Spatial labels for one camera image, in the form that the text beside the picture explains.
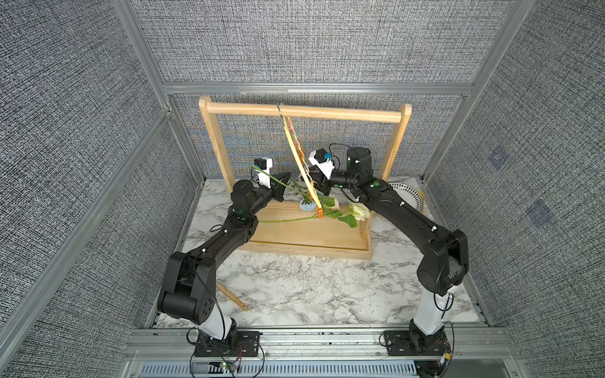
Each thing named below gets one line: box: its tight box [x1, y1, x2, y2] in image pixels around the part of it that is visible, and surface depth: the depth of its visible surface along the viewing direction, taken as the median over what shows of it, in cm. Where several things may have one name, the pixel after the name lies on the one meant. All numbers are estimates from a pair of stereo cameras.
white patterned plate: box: [388, 182, 424, 212], surface depth 113 cm
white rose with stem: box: [259, 203, 372, 229], surface depth 76 cm
